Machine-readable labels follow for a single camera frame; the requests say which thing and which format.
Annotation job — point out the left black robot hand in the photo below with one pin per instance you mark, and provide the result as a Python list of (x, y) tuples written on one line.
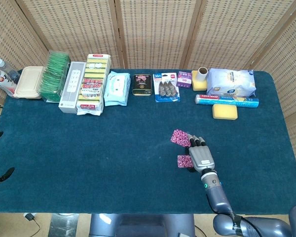
[(3, 175)]

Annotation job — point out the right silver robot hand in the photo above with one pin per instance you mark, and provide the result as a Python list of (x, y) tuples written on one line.
[(201, 156)]

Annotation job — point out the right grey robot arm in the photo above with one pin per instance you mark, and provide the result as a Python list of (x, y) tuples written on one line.
[(217, 195)]

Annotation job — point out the yellow sponge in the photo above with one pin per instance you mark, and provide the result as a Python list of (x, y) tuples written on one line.
[(198, 85), (224, 111)]

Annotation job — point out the blue cling wrap roll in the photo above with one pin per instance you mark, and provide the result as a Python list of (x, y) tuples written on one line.
[(224, 100)]

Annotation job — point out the blue blister pack brown items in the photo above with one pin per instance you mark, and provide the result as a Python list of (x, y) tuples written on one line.
[(166, 87)]

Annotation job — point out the small purple box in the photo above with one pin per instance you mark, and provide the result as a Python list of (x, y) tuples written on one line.
[(184, 80)]

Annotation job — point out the silver metal floor plate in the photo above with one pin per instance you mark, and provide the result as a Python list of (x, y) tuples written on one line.
[(64, 225)]

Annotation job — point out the white tissue bag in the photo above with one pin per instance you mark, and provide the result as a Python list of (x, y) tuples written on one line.
[(229, 82)]

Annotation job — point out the white paper roll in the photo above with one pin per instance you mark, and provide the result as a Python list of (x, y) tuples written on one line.
[(202, 75)]

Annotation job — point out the blue carpet table cover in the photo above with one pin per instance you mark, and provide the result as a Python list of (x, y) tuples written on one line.
[(88, 148)]

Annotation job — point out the black gold meat tin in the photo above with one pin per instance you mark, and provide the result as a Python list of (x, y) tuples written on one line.
[(142, 85)]

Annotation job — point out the white labelled drink bottle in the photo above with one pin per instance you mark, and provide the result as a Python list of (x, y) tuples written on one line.
[(2, 81)]

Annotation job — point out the grey robot torso base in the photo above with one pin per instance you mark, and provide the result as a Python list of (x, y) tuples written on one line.
[(138, 227)]

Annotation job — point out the beige lidded food container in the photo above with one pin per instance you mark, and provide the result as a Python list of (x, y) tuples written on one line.
[(28, 82)]

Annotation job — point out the clear bottle white cap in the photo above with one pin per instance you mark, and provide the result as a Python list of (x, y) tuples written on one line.
[(6, 67)]

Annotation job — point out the white power strip box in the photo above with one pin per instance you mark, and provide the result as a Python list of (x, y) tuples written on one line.
[(70, 89)]

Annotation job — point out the light blue wet wipes pack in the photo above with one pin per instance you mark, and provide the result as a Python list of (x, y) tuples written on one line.
[(116, 87)]

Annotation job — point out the clear box green tea bags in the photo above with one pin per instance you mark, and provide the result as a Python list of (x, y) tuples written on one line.
[(53, 76)]

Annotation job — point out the yellow scouring sponge multipack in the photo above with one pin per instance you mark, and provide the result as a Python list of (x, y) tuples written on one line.
[(92, 84)]

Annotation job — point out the woven wooden folding screen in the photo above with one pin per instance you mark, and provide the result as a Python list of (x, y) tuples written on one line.
[(155, 32)]

